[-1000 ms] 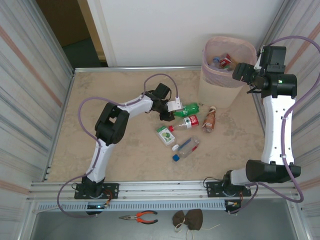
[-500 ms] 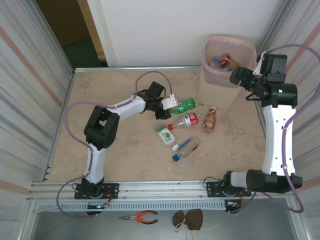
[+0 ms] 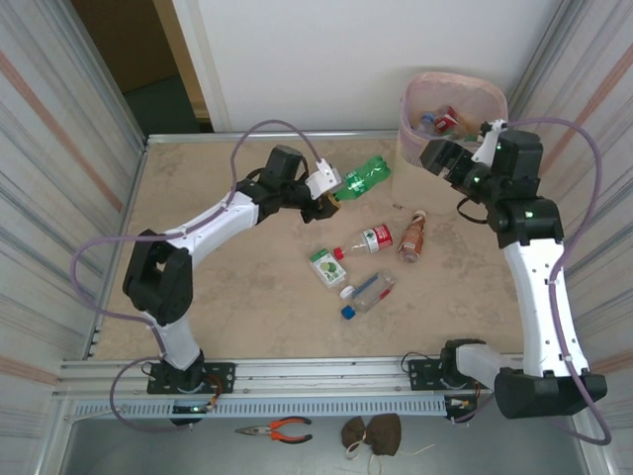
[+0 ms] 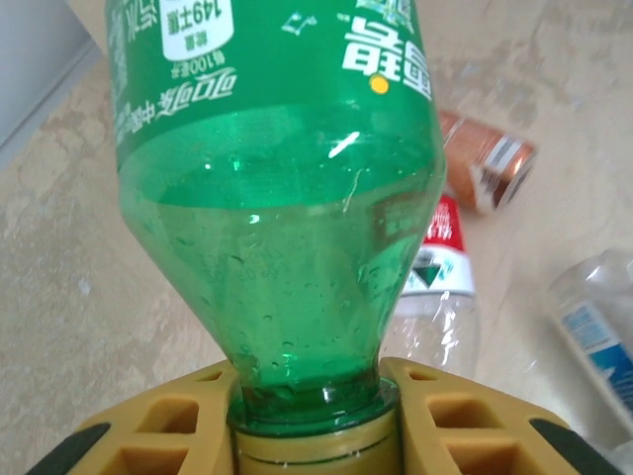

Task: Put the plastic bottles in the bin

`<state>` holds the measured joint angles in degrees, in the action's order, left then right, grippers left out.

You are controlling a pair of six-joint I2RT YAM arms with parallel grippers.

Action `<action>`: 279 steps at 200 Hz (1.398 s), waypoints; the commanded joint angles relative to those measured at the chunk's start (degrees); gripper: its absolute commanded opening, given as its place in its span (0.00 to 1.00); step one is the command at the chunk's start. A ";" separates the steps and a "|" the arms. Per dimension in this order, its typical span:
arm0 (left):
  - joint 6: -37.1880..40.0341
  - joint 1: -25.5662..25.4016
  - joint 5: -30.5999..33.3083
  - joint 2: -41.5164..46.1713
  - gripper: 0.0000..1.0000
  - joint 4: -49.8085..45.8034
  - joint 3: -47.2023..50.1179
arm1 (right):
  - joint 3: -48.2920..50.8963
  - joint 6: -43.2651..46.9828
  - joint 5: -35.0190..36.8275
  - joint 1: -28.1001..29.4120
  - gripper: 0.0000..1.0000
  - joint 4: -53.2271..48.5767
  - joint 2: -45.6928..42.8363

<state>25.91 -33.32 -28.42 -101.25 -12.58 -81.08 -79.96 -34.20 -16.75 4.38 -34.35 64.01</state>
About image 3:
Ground orange handled pliers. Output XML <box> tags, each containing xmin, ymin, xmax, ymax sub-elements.
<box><xmin>234</xmin><ymin>417</ymin><xmax>314</xmax><ymax>444</ymax></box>

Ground clear bottle red label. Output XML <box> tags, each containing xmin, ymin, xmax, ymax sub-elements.
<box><xmin>332</xmin><ymin>223</ymin><xmax>395</xmax><ymax>261</ymax></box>

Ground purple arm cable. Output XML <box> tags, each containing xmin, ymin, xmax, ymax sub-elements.
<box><xmin>71</xmin><ymin>118</ymin><xmax>327</xmax><ymax>434</ymax></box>
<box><xmin>452</xmin><ymin>116</ymin><xmax>613</xmax><ymax>445</ymax></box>

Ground cream slatted waste bin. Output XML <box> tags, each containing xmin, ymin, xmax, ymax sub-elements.
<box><xmin>390</xmin><ymin>71</ymin><xmax>510</xmax><ymax>216</ymax></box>

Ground square bottle lime label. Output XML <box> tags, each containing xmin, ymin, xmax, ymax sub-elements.
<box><xmin>309</xmin><ymin>248</ymin><xmax>357</xmax><ymax>302</ymax></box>

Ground tan white door frame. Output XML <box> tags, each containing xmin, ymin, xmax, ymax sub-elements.
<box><xmin>150</xmin><ymin>0</ymin><xmax>231</xmax><ymax>133</ymax></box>

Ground amber bottle red label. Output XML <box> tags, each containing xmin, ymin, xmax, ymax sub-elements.
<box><xmin>434</xmin><ymin>105</ymin><xmax>464</xmax><ymax>139</ymax></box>

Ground slotted grey cable duct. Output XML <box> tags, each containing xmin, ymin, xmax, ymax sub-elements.
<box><xmin>72</xmin><ymin>397</ymin><xmax>449</xmax><ymax>421</ymax></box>

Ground brown cloth pouch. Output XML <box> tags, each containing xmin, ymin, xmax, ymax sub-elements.
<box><xmin>339</xmin><ymin>413</ymin><xmax>437</xmax><ymax>471</ymax></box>

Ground grey metal shelf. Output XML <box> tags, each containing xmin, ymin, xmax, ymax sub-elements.
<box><xmin>63</xmin><ymin>418</ymin><xmax>594</xmax><ymax>475</ymax></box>

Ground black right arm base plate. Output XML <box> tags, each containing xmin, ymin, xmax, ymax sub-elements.
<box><xmin>407</xmin><ymin>358</ymin><xmax>498</xmax><ymax>392</ymax></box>

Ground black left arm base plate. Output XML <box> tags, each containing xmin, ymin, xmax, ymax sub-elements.
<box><xmin>146</xmin><ymin>362</ymin><xmax>236</xmax><ymax>396</ymax></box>

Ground translucent purple bin liner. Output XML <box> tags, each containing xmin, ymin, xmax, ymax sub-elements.
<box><xmin>398</xmin><ymin>71</ymin><xmax>510</xmax><ymax>172</ymax></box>

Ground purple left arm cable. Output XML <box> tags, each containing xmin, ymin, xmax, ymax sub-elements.
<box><xmin>71</xmin><ymin>118</ymin><xmax>327</xmax><ymax>434</ymax></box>

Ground green bottle with label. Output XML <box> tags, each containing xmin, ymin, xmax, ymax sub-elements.
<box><xmin>329</xmin><ymin>153</ymin><xmax>393</xmax><ymax>204</ymax></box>

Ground brown label drink bottle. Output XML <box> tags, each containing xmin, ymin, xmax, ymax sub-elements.
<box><xmin>397</xmin><ymin>209</ymin><xmax>429</xmax><ymax>263</ymax></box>

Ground clear bottle blue cap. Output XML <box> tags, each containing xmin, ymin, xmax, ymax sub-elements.
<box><xmin>340</xmin><ymin>268</ymin><xmax>398</xmax><ymax>322</ymax></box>

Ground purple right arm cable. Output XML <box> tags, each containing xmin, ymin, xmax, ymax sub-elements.
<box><xmin>452</xmin><ymin>116</ymin><xmax>613</xmax><ymax>445</ymax></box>

